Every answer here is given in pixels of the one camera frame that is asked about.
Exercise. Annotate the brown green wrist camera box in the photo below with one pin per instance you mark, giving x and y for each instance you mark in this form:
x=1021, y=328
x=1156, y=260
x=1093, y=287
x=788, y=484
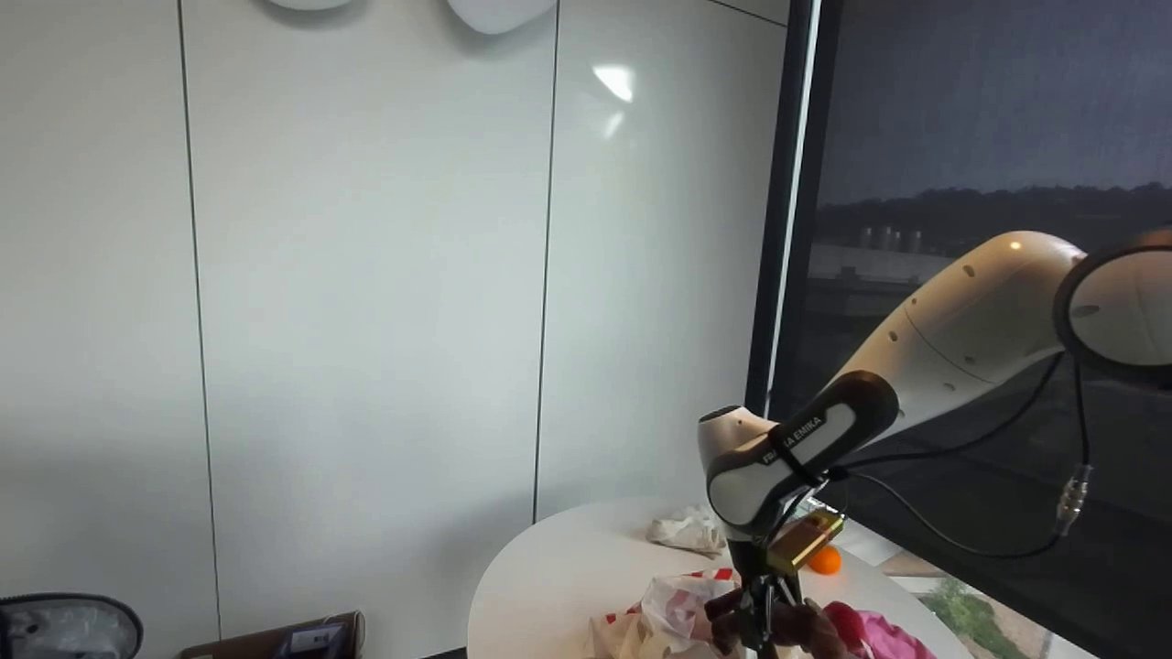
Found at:
x=808, y=539

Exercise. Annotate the green patterned cloth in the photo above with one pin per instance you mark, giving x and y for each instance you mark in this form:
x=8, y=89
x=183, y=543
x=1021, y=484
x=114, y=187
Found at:
x=963, y=609

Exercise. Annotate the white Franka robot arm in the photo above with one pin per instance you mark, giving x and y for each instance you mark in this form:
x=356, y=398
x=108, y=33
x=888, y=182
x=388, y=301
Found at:
x=975, y=329

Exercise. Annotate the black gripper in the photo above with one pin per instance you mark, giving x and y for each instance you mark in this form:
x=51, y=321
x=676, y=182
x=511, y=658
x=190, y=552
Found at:
x=760, y=577

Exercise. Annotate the pink t-shirt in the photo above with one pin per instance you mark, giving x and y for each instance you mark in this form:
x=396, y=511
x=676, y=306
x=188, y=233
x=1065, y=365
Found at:
x=897, y=641

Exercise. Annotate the small white wall device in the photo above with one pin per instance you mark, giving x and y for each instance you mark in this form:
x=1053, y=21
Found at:
x=311, y=4

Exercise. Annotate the black window frame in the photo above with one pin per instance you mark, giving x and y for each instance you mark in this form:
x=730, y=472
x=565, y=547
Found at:
x=791, y=183

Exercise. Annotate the brown moose plush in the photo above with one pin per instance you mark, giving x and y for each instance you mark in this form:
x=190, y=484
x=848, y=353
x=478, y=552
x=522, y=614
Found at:
x=811, y=631

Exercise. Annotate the dark flat board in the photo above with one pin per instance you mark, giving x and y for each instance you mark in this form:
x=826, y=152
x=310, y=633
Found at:
x=274, y=638

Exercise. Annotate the large white wall device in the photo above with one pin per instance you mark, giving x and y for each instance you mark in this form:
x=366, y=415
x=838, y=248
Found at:
x=496, y=11

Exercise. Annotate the black round fan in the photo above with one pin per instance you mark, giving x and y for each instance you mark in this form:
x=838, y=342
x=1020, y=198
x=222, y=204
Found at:
x=68, y=628

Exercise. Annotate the small orange ball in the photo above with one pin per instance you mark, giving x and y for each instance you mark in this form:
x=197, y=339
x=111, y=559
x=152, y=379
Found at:
x=826, y=561

